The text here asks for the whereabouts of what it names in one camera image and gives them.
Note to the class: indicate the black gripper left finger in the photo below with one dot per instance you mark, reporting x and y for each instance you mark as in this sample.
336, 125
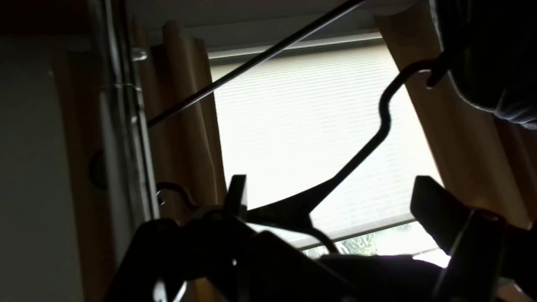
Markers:
236, 195

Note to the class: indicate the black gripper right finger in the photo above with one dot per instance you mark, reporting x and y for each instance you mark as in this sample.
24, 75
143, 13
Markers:
474, 239

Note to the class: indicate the black plastic hanger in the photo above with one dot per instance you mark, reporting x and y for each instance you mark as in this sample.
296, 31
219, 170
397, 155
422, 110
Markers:
293, 214

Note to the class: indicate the tan curtain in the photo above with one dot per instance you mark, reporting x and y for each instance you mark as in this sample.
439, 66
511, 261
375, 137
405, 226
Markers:
187, 152

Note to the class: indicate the dark hanging garment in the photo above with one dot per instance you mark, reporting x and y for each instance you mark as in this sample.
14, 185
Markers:
489, 53

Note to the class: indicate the metal clothes rack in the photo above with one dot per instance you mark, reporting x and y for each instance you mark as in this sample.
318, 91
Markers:
125, 127

